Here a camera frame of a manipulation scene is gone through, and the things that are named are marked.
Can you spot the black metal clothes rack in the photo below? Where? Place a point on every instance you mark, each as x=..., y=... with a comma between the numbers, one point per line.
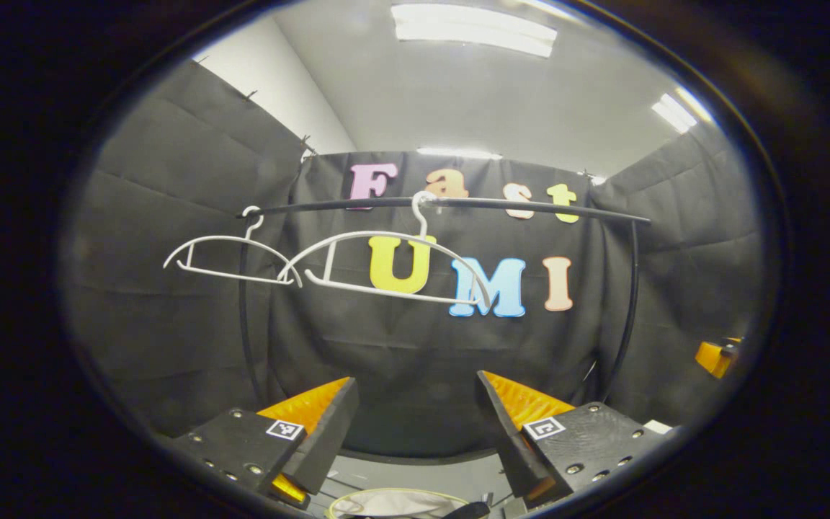
x=530, y=207

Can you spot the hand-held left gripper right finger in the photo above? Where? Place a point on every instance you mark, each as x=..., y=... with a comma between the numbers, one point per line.
x=509, y=440

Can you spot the black backdrop cloth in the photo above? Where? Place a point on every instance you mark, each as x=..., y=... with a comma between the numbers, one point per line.
x=170, y=216

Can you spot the beige laundry hamper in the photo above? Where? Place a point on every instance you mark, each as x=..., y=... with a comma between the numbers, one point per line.
x=379, y=504

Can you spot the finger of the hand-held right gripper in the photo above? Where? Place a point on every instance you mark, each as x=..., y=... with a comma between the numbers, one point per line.
x=710, y=357

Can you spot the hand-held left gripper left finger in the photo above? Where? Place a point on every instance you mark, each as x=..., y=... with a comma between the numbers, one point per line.
x=325, y=440

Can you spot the white plastic clothes hanger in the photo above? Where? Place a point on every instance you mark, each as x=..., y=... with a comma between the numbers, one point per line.
x=423, y=225
x=238, y=237

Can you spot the large ceiling light panel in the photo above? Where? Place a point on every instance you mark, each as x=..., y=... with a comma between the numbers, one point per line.
x=472, y=29

